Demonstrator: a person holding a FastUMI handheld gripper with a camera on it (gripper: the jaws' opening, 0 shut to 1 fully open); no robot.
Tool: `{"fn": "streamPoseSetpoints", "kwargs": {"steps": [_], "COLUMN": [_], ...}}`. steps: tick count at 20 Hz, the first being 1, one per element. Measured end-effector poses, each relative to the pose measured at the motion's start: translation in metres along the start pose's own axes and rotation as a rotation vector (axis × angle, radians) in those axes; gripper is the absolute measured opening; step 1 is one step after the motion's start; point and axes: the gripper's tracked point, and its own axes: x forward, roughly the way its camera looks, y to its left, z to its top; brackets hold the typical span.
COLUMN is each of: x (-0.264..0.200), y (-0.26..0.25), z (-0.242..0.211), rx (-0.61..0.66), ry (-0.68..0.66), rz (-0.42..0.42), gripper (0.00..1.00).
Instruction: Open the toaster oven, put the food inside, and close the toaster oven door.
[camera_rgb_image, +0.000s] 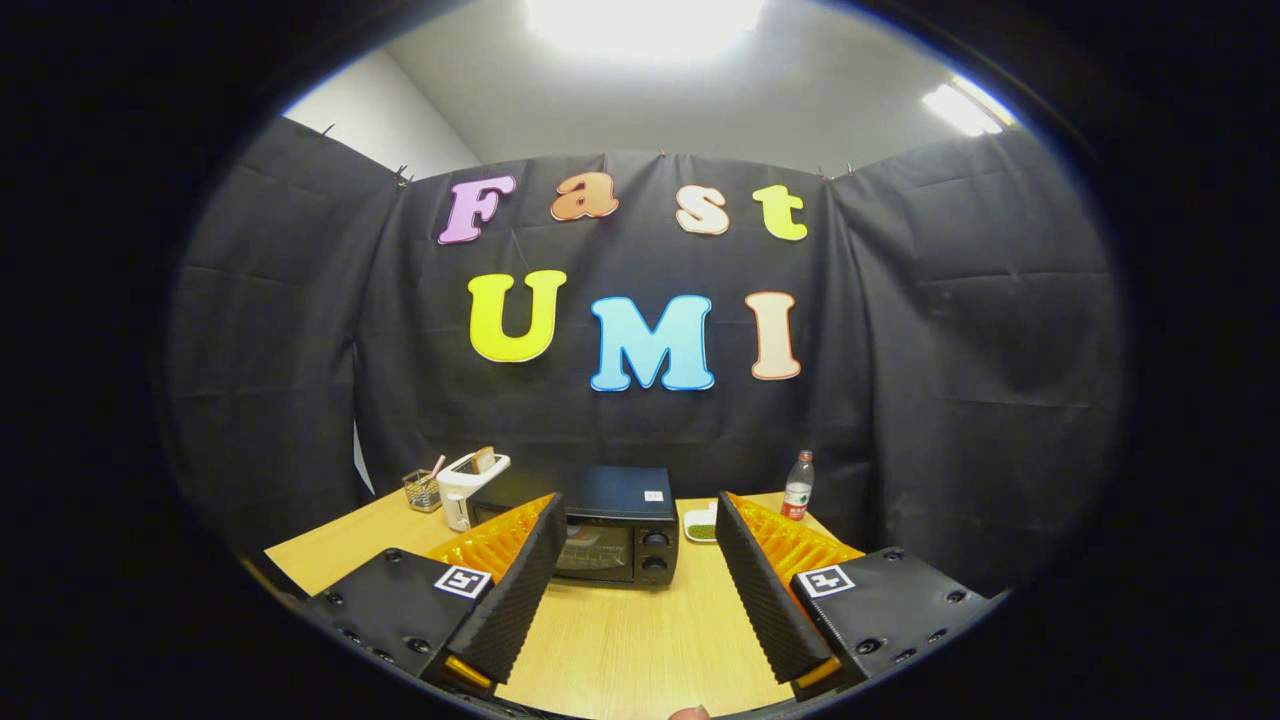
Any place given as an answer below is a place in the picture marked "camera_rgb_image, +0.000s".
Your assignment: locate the wire mesh holder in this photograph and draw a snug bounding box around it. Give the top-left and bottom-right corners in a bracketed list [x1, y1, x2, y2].
[402, 468, 444, 514]

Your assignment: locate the large ceiling light panel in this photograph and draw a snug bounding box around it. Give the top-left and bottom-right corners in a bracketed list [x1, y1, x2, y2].
[525, 0, 766, 61]

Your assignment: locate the red label water bottle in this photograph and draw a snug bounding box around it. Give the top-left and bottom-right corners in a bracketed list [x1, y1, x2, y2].
[781, 449, 816, 522]

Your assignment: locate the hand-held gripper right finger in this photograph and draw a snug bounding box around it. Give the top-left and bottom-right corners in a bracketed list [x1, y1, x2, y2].
[714, 490, 1006, 701]

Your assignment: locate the white pop-up toaster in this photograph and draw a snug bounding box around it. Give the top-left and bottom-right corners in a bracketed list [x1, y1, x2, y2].
[437, 452, 512, 533]

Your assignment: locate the black toaster oven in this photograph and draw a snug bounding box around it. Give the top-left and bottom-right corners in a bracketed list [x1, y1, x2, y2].
[470, 464, 681, 587]

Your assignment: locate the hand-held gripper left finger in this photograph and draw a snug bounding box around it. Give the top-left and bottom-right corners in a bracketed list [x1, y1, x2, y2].
[300, 492, 566, 699]

